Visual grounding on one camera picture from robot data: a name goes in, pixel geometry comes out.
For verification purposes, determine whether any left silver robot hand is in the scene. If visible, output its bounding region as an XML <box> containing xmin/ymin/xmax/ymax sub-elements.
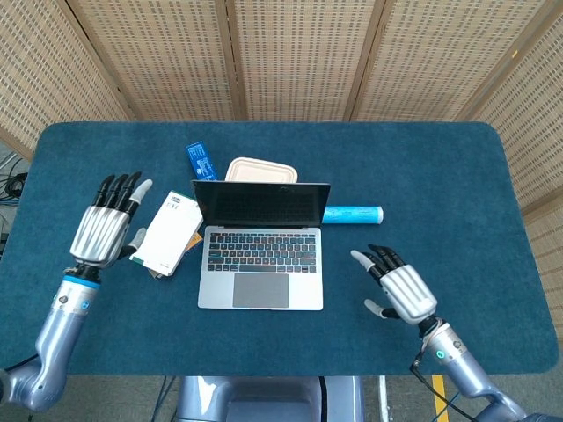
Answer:
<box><xmin>69</xmin><ymin>171</ymin><xmax>154</xmax><ymax>269</ymax></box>

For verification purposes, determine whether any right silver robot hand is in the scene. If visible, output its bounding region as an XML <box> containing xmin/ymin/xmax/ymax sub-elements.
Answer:
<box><xmin>349</xmin><ymin>244</ymin><xmax>439</xmax><ymax>326</ymax></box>

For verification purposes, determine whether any silver laptop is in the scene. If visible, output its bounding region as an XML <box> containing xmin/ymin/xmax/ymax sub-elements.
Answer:
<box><xmin>191</xmin><ymin>178</ymin><xmax>332</xmax><ymax>311</ymax></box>

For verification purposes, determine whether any white cardboard box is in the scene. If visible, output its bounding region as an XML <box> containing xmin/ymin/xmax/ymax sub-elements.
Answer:
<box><xmin>129</xmin><ymin>189</ymin><xmax>205</xmax><ymax>278</ymax></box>

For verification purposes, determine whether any blue plastic wrap roll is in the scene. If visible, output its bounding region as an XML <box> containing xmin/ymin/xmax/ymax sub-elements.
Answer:
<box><xmin>322</xmin><ymin>205</ymin><xmax>384</xmax><ymax>225</ymax></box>

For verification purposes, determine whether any blue and yellow box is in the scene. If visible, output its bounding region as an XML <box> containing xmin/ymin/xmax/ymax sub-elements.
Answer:
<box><xmin>147</xmin><ymin>231</ymin><xmax>204</xmax><ymax>280</ymax></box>

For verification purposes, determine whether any blue felt table cover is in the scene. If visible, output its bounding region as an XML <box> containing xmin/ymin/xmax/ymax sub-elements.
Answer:
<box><xmin>0</xmin><ymin>120</ymin><xmax>559</xmax><ymax>378</ymax></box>

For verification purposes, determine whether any blue Oreo cookie box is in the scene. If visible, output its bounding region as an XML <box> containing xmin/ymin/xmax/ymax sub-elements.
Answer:
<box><xmin>185</xmin><ymin>140</ymin><xmax>220</xmax><ymax>182</ymax></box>

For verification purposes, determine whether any beige lidded food container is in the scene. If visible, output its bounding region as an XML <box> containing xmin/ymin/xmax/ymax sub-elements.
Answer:
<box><xmin>224</xmin><ymin>156</ymin><xmax>299</xmax><ymax>184</ymax></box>

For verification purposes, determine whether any blue-grey robot torso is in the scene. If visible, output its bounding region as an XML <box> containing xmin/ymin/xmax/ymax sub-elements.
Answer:
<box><xmin>175</xmin><ymin>375</ymin><xmax>366</xmax><ymax>422</ymax></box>

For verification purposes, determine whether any woven bamboo folding screen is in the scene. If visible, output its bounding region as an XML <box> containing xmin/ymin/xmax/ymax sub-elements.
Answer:
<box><xmin>0</xmin><ymin>0</ymin><xmax>563</xmax><ymax>339</ymax></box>

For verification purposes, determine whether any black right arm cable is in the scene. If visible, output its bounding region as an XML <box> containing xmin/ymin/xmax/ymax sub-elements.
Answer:
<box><xmin>409</xmin><ymin>324</ymin><xmax>480</xmax><ymax>418</ymax></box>

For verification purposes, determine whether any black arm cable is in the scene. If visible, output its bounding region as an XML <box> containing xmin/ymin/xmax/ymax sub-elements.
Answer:
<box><xmin>409</xmin><ymin>324</ymin><xmax>480</xmax><ymax>418</ymax></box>
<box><xmin>0</xmin><ymin>353</ymin><xmax>40</xmax><ymax>375</ymax></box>

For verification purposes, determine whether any black floor cable bundle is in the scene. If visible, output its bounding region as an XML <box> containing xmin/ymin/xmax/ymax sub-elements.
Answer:
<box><xmin>0</xmin><ymin>149</ymin><xmax>30</xmax><ymax>207</ymax></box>

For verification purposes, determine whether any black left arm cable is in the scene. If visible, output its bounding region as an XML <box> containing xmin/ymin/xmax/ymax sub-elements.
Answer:
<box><xmin>0</xmin><ymin>353</ymin><xmax>40</xmax><ymax>375</ymax></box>

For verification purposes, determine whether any blue floor cable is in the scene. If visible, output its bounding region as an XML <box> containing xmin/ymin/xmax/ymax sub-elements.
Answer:
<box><xmin>156</xmin><ymin>376</ymin><xmax>177</xmax><ymax>422</ymax></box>

